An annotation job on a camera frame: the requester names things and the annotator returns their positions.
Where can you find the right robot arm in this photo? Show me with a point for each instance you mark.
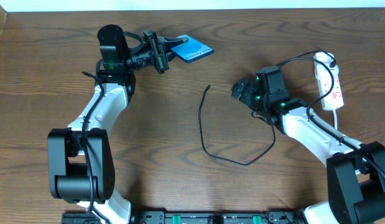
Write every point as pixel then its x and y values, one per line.
pixel 355 171

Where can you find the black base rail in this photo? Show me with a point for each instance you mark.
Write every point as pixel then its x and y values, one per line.
pixel 274 216

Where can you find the blue Galaxy smartphone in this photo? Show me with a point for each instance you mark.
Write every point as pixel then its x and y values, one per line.
pixel 191 50

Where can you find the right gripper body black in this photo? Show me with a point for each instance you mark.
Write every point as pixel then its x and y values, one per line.
pixel 246 92

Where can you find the white power strip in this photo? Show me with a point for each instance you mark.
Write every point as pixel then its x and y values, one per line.
pixel 334 100

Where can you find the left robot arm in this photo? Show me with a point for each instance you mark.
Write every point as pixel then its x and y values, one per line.
pixel 81 167

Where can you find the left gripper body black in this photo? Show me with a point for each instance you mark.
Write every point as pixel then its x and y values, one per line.
pixel 157 51

